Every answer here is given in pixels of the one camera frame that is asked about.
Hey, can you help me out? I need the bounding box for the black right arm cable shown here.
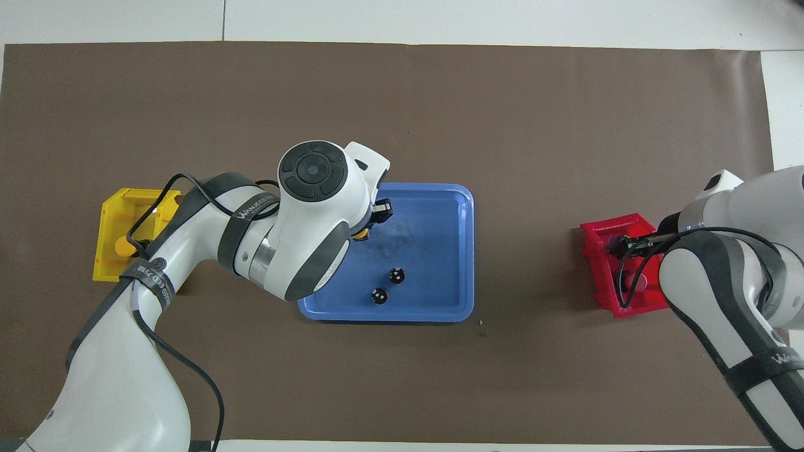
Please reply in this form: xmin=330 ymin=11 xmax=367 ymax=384
xmin=617 ymin=227 xmax=783 ymax=309

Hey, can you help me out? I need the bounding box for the yellow plastic bin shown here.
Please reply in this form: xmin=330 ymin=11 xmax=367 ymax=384
xmin=92 ymin=188 xmax=183 ymax=284

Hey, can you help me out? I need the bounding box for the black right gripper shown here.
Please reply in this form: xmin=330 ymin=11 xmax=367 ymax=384
xmin=622 ymin=232 xmax=681 ymax=256

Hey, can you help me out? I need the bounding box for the brown table mat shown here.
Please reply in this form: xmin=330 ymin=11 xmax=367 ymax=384
xmin=0 ymin=41 xmax=791 ymax=446

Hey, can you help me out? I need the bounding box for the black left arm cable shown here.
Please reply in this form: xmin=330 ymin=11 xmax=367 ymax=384
xmin=126 ymin=173 xmax=281 ymax=452

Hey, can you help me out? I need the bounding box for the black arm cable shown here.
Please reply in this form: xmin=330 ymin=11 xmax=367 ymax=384
xmin=617 ymin=227 xmax=783 ymax=309
xmin=126 ymin=173 xmax=281 ymax=452

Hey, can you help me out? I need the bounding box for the blue plastic tray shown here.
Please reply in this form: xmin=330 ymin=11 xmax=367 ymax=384
xmin=297 ymin=183 xmax=475 ymax=323

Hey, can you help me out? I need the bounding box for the red plastic bin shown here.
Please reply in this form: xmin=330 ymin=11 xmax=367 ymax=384
xmin=579 ymin=213 xmax=670 ymax=319

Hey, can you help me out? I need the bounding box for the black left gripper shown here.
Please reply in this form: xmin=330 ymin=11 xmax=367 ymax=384
xmin=364 ymin=199 xmax=394 ymax=232

